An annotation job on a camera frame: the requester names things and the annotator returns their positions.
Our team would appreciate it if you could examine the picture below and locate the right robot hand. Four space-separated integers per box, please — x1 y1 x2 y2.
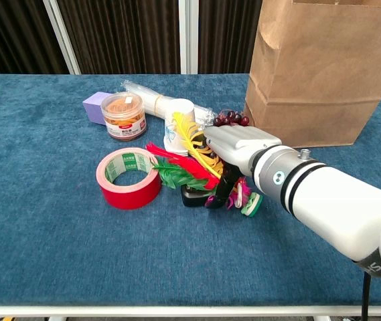
203 125 283 210

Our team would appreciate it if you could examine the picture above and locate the red yellow feather toy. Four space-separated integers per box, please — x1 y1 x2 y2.
145 112 264 218

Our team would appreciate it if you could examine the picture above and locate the white paper cup stack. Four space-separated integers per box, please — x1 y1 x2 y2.
163 98 196 157

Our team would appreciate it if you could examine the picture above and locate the brown paper carrier bag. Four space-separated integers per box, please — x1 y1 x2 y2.
243 0 381 148

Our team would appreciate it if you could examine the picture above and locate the dark red grape bunch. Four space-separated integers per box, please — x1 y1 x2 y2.
212 109 250 127

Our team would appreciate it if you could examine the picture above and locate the black car key fob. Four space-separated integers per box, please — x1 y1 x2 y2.
180 185 218 207

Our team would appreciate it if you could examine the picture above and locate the bundle of clear straws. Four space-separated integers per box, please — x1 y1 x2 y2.
120 79 215 128

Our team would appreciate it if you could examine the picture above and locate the black pleated curtain panel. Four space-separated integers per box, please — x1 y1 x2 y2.
58 0 181 75
198 0 264 75
0 0 69 83

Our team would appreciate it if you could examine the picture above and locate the clear jar of rubber bands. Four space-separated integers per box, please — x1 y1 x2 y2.
100 92 147 142

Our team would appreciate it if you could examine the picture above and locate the red tape roll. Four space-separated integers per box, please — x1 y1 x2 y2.
95 147 162 211

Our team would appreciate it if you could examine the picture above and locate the purple cube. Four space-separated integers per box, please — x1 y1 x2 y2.
82 91 113 126

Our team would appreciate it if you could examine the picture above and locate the blue table cover cloth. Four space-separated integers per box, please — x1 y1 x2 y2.
0 73 381 307

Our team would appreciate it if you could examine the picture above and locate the white partition post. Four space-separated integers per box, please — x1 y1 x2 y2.
42 0 81 75
178 0 200 75

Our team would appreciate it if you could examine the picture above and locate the white table frame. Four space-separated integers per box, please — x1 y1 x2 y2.
0 304 381 318

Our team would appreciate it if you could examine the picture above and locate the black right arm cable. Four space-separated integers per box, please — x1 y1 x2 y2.
360 270 371 321

